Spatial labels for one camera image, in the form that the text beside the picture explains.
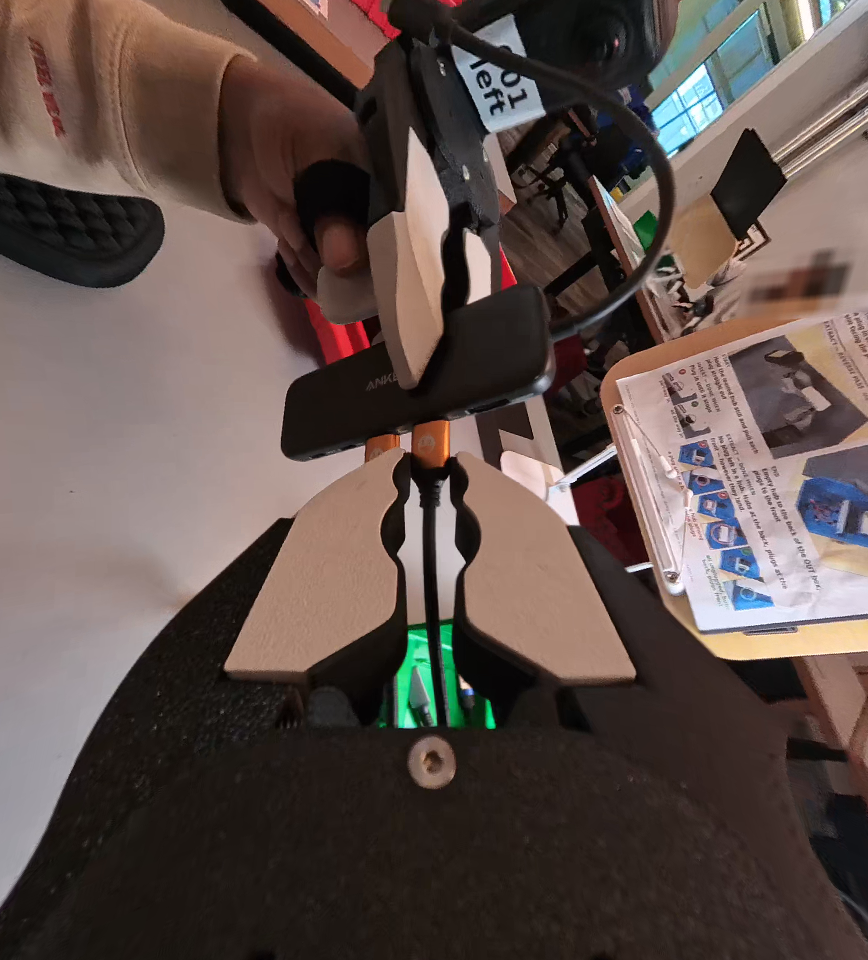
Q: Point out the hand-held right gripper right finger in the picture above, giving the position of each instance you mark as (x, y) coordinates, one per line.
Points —
(546, 592)

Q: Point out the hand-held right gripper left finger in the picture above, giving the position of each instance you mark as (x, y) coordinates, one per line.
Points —
(321, 592)

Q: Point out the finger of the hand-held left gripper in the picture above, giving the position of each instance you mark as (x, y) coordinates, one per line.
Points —
(411, 285)
(480, 262)

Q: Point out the dark grey slim usb hub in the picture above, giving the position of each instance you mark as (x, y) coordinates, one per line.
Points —
(479, 352)

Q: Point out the red plastic bin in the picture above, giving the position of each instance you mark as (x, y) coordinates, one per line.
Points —
(336, 341)

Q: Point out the green plastic bin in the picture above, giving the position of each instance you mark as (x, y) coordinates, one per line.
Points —
(413, 652)

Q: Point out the person's left forearm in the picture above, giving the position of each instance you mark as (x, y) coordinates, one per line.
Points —
(66, 90)

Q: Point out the person's left hand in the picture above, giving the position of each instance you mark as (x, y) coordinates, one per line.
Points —
(276, 150)

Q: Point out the wooden instruction clipboard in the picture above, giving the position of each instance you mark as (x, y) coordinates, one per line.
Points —
(779, 645)

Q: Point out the printed instruction sheet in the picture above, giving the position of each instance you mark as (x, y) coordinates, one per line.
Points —
(779, 480)

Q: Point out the framed black-white marker sign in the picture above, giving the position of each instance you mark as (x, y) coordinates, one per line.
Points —
(749, 180)

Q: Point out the black bumpy wrist rest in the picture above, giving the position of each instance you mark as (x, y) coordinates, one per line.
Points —
(51, 225)

